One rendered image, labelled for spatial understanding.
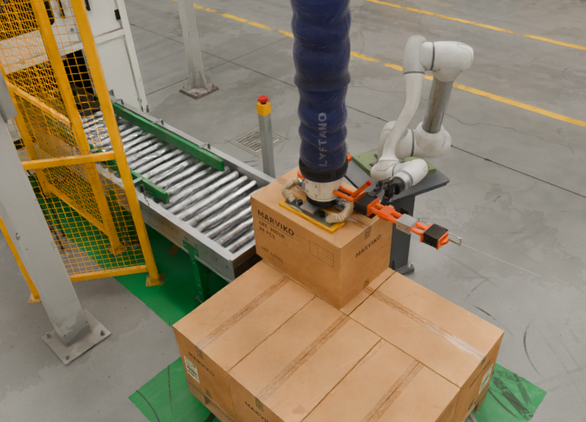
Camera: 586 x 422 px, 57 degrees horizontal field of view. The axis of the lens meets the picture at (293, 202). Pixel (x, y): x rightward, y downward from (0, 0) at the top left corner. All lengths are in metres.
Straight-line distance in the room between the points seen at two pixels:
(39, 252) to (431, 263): 2.39
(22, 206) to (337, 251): 1.54
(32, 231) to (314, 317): 1.47
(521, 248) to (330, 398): 2.09
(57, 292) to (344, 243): 1.65
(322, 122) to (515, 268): 2.02
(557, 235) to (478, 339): 1.72
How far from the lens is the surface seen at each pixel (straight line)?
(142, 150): 4.13
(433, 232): 2.27
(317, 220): 2.50
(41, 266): 3.13
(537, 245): 4.08
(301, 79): 2.22
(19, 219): 2.94
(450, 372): 2.51
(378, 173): 2.70
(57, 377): 3.44
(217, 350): 2.57
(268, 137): 3.55
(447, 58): 2.68
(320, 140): 2.31
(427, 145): 3.07
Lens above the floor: 2.55
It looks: 37 degrees down
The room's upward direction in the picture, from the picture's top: 3 degrees counter-clockwise
